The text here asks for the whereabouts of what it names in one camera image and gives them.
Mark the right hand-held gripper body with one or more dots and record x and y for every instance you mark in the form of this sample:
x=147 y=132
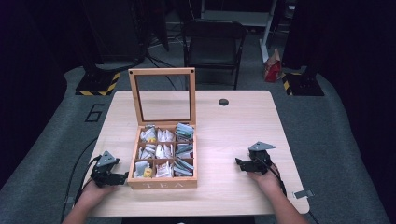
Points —
x=260 y=163

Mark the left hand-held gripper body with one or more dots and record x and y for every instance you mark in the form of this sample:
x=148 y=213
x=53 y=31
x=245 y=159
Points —
x=104 y=169

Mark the wooden tea box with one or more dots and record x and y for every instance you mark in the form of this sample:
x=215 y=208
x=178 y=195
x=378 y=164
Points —
x=162 y=183

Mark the person's right hand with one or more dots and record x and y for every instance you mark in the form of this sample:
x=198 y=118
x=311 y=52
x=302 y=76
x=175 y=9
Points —
x=269 y=183

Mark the person's left hand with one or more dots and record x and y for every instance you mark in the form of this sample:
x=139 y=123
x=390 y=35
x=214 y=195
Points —
x=93 y=193

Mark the pile of assorted tea bags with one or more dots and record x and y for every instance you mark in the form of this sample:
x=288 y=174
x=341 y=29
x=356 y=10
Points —
x=165 y=152

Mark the grey metal table clip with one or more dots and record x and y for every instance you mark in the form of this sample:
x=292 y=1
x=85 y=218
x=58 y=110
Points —
x=303 y=194

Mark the black hazard-striped stand base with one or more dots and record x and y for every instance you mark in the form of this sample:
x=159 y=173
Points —
x=96 y=84
x=303 y=84

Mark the red paper bag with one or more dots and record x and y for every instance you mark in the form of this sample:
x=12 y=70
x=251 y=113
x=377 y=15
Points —
x=272 y=70

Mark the black folding chair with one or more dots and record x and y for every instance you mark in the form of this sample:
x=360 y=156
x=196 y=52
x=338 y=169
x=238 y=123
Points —
x=213 y=53

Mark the dark curtain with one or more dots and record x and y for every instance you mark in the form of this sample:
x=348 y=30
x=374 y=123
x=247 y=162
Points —
x=358 y=62
x=31 y=77

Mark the white desk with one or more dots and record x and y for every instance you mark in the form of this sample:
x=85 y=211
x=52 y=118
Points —
x=236 y=17

